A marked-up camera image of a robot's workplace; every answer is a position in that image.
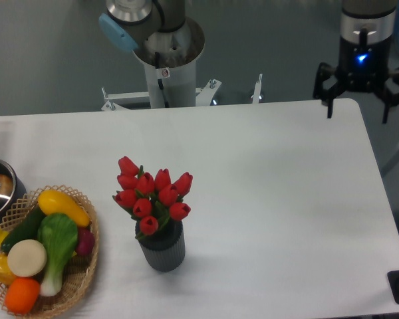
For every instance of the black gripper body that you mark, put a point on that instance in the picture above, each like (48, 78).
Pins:
(363, 69)

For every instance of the red tulip bouquet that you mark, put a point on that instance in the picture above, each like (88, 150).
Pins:
(152, 201)

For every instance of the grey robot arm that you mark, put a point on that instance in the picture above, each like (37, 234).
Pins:
(362, 22)

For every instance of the dark grey ribbed vase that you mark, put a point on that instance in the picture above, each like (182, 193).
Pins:
(165, 250)

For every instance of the purple red radish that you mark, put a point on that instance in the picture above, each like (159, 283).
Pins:
(85, 243)

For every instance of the yellow squash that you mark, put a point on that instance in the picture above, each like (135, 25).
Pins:
(52, 201)

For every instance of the green bok choy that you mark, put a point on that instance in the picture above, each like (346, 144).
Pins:
(59, 236)

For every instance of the woven wicker basket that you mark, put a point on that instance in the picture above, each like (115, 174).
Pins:
(78, 273)

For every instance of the dark green cucumber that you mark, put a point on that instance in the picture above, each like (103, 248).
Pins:
(26, 229)

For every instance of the round cream bun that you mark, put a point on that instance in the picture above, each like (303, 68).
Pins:
(27, 258)

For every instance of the orange fruit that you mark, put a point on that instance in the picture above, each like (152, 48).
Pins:
(21, 295)

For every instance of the yellow bell pepper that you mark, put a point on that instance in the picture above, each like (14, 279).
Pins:
(6, 275)

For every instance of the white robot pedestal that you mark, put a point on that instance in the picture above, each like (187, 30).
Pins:
(169, 57)

